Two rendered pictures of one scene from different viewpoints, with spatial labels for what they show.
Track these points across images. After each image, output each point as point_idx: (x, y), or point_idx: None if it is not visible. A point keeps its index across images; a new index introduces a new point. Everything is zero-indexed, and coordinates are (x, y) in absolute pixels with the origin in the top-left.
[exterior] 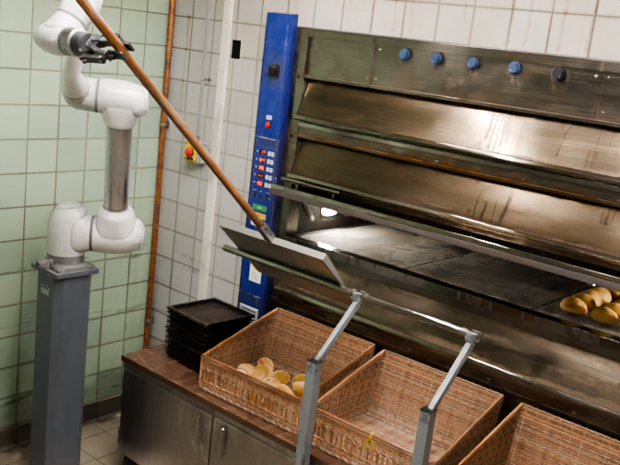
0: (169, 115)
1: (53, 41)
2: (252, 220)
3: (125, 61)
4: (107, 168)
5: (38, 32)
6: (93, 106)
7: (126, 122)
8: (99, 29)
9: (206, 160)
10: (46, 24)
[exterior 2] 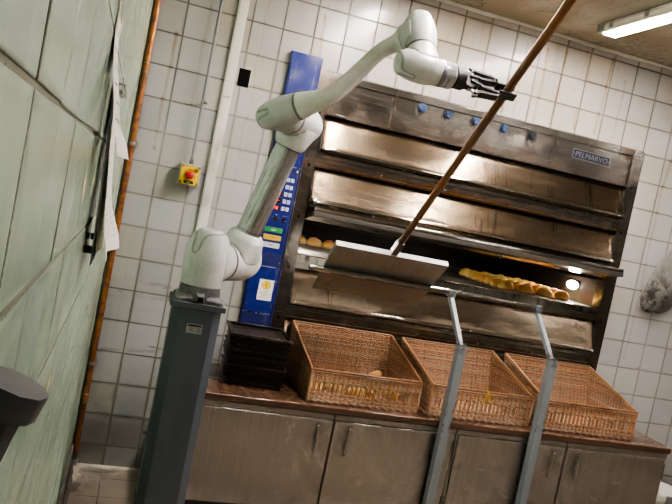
0: (470, 148)
1: (438, 70)
2: (407, 237)
3: (504, 101)
4: (270, 191)
5: (417, 58)
6: (298, 128)
7: (308, 146)
8: (521, 73)
9: (443, 187)
10: (424, 52)
